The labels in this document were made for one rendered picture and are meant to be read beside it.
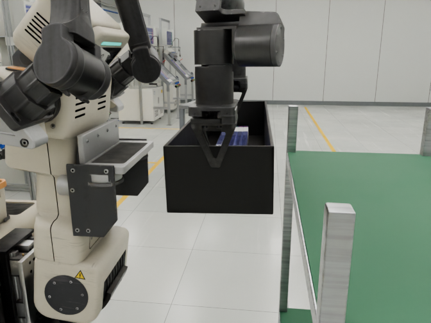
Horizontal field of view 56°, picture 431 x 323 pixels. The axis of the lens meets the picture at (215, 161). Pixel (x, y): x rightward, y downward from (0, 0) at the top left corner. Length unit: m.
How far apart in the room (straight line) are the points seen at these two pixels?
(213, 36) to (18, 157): 0.56
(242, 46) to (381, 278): 0.39
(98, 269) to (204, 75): 0.56
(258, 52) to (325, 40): 9.51
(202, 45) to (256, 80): 9.42
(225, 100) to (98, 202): 0.40
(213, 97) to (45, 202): 0.55
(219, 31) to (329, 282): 0.35
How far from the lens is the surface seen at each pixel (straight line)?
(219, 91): 0.58
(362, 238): 0.76
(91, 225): 0.90
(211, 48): 0.58
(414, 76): 10.53
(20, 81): 0.75
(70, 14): 0.73
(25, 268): 1.10
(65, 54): 0.68
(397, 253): 0.73
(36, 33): 0.90
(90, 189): 0.87
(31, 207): 1.34
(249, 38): 0.56
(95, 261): 0.99
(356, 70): 10.19
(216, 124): 0.59
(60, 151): 0.93
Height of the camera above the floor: 1.27
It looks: 15 degrees down
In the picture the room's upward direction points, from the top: straight up
